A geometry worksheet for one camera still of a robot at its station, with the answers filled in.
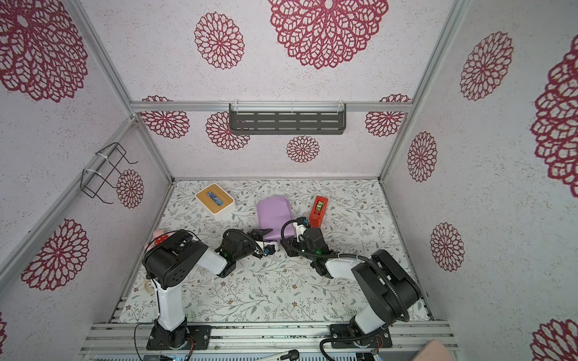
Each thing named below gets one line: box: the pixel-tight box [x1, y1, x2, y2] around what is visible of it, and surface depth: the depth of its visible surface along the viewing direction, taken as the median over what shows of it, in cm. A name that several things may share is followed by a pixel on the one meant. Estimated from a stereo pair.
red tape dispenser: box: [309, 195, 329, 229], surface depth 103 cm
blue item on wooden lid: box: [206, 191, 224, 207], surface depth 109 cm
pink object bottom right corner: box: [411, 339, 454, 361], surface depth 72 cm
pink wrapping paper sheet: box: [256, 195, 296, 240], surface depth 101 cm
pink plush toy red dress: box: [144, 228, 177, 253], surface depth 93 cm
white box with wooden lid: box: [194, 183, 237, 222], surface depth 108 cm
